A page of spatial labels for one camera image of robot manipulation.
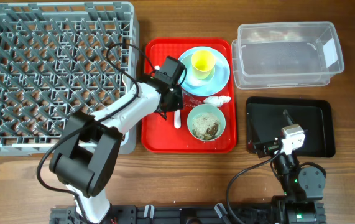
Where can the black plastic tray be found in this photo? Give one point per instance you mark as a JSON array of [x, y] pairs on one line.
[[314, 116]]

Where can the clear plastic bin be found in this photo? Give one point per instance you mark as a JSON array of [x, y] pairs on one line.
[[286, 55]]

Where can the green bowl with food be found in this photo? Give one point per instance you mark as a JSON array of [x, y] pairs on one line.
[[206, 122]]

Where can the red plastic tray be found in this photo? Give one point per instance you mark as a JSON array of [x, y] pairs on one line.
[[159, 135]]

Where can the white plastic fork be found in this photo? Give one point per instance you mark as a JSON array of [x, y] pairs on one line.
[[177, 119]]

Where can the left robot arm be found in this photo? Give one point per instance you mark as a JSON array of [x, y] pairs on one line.
[[85, 156]]

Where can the yellow plastic cup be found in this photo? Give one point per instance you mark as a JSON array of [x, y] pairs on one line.
[[202, 61]]

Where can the light blue plate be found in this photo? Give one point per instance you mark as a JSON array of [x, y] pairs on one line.
[[211, 85]]

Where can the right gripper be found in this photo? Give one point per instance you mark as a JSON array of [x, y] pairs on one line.
[[254, 142]]

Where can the grey dishwasher rack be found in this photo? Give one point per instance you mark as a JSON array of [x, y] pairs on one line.
[[57, 58]]

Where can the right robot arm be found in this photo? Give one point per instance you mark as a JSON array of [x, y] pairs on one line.
[[303, 184]]

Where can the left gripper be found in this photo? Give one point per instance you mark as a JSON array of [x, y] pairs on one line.
[[178, 104]]

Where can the white napkin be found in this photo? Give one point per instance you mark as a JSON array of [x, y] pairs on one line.
[[217, 101]]

